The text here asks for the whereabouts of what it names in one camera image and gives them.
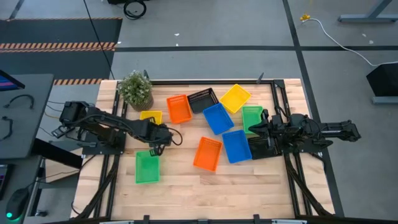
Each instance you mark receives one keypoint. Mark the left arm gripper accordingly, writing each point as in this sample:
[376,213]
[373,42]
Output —
[161,136]

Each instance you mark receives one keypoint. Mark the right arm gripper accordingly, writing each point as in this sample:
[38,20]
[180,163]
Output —
[278,129]

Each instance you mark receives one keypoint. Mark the green plastic basket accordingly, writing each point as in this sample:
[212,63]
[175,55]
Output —
[251,116]
[147,169]

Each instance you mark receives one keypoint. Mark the black plastic basket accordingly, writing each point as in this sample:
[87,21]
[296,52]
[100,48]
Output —
[202,101]
[259,151]

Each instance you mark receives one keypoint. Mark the blue plastic basket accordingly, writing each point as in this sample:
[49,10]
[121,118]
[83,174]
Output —
[236,147]
[218,119]

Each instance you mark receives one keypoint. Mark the yellow plastic basket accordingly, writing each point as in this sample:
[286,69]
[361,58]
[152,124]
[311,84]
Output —
[146,114]
[235,98]

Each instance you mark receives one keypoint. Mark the orange plastic basket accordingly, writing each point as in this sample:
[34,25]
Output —
[207,154]
[179,109]

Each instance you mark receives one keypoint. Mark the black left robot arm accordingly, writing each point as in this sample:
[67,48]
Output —
[105,123]

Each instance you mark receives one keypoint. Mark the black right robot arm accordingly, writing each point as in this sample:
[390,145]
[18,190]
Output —
[339,129]

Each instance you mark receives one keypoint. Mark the potted green plant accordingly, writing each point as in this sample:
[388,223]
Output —
[136,90]

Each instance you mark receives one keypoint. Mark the white bar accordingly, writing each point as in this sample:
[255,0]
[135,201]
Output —
[289,221]
[116,222]

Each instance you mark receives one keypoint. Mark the black desk support beam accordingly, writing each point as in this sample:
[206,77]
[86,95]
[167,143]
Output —
[59,154]

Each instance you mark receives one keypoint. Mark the grey metal foot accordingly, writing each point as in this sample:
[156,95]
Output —
[385,100]

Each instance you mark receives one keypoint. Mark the grey desk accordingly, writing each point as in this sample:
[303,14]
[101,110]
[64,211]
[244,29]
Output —
[28,130]

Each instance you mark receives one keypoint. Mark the black box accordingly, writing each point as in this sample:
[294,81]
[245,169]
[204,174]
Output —
[384,81]

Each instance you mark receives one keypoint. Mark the grey lower desk surface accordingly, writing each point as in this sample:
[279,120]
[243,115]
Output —
[25,174]

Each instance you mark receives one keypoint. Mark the black computer mouse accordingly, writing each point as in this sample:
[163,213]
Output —
[17,203]

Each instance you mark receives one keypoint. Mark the dark keyboard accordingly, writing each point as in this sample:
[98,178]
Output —
[4,180]

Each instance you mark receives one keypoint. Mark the black hazard-striped floor mat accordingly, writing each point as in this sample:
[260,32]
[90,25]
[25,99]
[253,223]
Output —
[56,31]

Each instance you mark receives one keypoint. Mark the computer monitor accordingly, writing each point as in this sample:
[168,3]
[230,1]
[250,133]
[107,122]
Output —
[7,83]

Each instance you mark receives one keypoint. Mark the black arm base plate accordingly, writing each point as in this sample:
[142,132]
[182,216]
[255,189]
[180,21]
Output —
[93,151]
[306,150]

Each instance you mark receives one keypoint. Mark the black frame bracket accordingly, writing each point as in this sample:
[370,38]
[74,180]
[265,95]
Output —
[260,78]
[146,74]
[146,219]
[256,219]

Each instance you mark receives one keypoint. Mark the black aluminium table frame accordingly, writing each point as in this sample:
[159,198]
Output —
[217,82]

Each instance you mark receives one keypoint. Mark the grey desk leg frame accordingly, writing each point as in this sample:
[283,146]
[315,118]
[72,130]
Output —
[367,18]

